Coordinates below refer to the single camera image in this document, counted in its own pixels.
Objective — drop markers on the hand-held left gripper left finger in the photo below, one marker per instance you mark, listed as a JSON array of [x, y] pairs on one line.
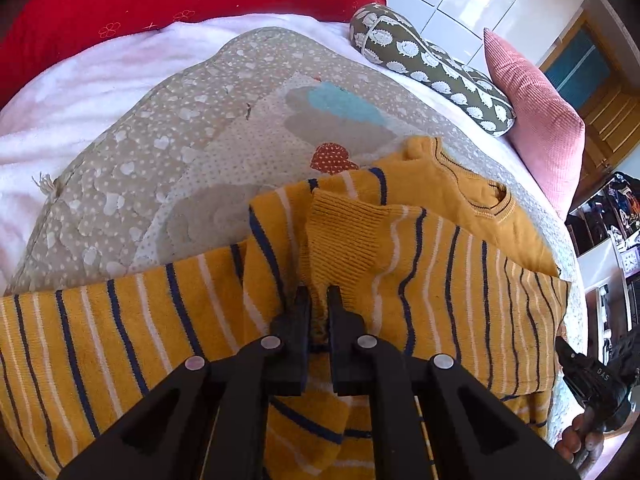
[[298, 320]]

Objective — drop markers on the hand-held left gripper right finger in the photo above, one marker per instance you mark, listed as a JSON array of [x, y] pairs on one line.
[[338, 320]]

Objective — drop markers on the yellow striped knit sweater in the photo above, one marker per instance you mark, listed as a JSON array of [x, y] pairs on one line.
[[430, 270]]

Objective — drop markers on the person's right hand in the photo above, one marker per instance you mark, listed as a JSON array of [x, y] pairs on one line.
[[580, 435]]

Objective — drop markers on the cluttered shelf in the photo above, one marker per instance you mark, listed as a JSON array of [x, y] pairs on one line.
[[612, 210]]

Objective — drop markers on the beige quilted heart-patch blanket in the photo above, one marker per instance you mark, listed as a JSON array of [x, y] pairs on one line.
[[165, 150]]

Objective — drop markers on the green hedgehog print pillow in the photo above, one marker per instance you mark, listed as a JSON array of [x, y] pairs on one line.
[[430, 62]]

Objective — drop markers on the wooden door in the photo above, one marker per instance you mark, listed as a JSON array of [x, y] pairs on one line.
[[605, 90]]

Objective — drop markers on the white fleece blanket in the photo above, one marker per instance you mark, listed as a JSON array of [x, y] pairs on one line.
[[75, 90]]

